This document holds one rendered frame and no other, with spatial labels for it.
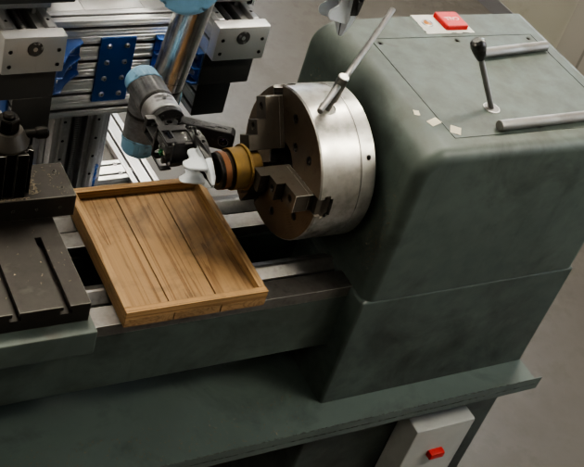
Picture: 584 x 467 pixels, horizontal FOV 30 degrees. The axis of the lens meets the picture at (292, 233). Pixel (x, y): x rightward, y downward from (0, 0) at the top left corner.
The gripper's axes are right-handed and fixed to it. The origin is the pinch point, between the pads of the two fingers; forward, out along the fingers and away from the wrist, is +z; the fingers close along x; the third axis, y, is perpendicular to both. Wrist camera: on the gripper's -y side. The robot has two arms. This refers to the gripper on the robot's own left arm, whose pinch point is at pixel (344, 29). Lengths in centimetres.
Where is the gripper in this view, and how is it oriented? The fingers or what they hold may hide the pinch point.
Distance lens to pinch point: 216.5
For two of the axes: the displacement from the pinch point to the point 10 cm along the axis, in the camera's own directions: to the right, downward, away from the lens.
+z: -1.4, 8.8, 4.5
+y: -8.6, 1.1, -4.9
